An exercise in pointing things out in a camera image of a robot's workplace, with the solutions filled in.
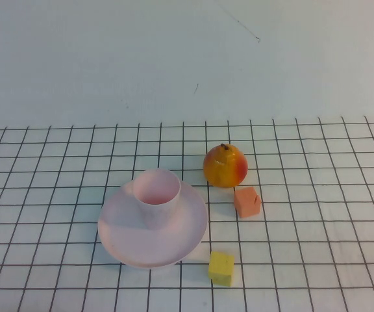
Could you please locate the pink plastic cup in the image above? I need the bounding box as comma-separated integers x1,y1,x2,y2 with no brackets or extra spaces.
132,168,182,230

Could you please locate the pink round plate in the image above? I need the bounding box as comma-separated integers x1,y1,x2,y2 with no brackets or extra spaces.
97,179,208,269

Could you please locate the yellow red toy pear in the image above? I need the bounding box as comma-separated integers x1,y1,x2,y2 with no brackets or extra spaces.
202,143,249,189

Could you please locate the orange foam cube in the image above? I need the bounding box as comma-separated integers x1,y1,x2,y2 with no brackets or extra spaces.
233,186,262,219

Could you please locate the yellow foam cube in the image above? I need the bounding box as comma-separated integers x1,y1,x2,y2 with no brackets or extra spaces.
208,251,235,287

